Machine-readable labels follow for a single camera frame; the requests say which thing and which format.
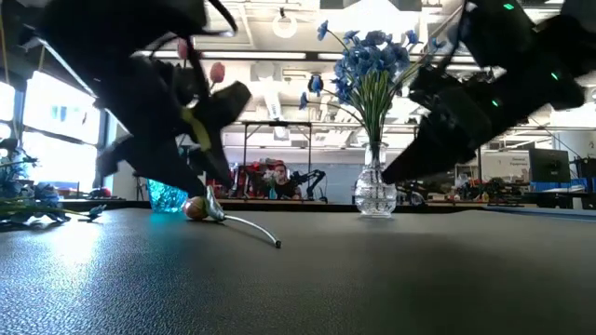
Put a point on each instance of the small black robot arm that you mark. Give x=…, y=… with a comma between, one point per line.
x=316, y=176

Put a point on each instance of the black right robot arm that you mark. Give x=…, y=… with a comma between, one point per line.
x=535, y=56

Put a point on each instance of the pink tulip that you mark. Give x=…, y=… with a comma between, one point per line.
x=217, y=72
x=195, y=208
x=182, y=49

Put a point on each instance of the black tripod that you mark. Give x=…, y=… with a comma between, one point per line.
x=139, y=188

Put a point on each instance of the black computer monitor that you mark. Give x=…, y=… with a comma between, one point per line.
x=549, y=165

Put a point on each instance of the blue storage bin row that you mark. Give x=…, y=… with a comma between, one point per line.
x=559, y=185

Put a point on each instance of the blue glass vase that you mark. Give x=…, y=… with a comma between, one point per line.
x=163, y=197

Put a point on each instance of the black overhead beam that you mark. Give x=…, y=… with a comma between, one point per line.
x=288, y=55

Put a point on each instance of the person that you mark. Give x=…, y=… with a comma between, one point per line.
x=286, y=190

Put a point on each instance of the clear glass vase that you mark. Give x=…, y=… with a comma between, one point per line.
x=375, y=195

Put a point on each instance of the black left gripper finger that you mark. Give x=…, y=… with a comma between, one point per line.
x=214, y=149
x=167, y=163

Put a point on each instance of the white sign board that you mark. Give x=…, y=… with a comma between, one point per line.
x=510, y=163

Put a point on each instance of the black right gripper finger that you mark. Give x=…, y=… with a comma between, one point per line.
x=428, y=151

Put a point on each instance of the small red object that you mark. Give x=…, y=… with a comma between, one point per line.
x=103, y=192

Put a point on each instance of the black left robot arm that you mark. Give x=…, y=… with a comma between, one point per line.
x=116, y=28

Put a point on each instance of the black frame table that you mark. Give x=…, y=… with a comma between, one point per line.
x=479, y=167
x=277, y=124

